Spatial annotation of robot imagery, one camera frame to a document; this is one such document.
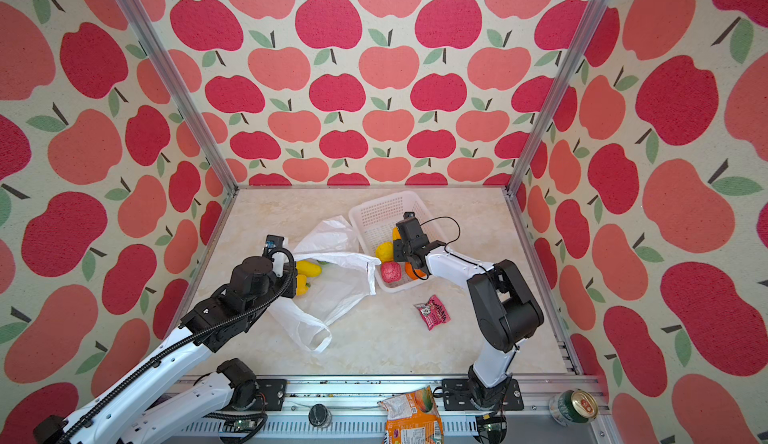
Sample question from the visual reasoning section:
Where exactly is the yellow toy pear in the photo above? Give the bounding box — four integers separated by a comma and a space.
375, 242, 394, 264

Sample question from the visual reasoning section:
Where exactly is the white plastic bag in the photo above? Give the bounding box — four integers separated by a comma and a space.
268, 216, 381, 354

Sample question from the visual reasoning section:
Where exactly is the green drink can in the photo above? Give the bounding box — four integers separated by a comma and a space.
548, 389, 599, 427

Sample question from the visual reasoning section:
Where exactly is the aluminium front rail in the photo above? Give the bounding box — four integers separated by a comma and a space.
119, 374, 619, 444

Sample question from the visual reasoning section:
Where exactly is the pink snack packet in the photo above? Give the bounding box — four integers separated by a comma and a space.
414, 295, 451, 331

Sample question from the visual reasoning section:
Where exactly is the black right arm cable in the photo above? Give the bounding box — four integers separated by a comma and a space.
417, 215, 529, 379

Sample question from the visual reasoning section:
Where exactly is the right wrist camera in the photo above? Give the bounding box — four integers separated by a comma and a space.
396, 212, 429, 248

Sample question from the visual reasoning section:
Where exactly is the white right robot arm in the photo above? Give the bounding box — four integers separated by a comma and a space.
394, 239, 544, 410

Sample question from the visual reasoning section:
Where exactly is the orange toy fruit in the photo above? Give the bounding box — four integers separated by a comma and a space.
405, 263, 428, 281

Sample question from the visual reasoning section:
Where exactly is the aluminium frame post left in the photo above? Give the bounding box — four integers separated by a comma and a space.
115, 0, 238, 197

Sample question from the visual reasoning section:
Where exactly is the red toy apple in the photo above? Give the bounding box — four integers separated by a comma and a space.
380, 262, 402, 284

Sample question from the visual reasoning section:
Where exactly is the aluminium frame post right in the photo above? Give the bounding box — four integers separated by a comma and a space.
504, 0, 611, 200

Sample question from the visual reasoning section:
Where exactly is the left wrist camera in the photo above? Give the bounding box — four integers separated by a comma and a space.
262, 234, 284, 258

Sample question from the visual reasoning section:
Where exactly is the white plastic mesh basket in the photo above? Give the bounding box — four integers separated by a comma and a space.
348, 191, 445, 257

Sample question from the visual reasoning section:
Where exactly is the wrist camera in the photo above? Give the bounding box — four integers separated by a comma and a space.
262, 234, 284, 258
396, 212, 429, 248

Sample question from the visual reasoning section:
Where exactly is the aluminium frame post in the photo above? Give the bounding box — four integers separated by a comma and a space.
504, 0, 611, 200
115, 0, 238, 197

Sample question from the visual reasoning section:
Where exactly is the orange snack bag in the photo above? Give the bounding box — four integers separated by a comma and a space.
378, 387, 444, 444

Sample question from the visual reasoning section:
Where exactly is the black round knob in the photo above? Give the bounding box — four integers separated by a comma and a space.
308, 403, 332, 429

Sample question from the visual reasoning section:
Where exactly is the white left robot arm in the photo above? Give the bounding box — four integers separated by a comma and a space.
33, 248, 297, 443

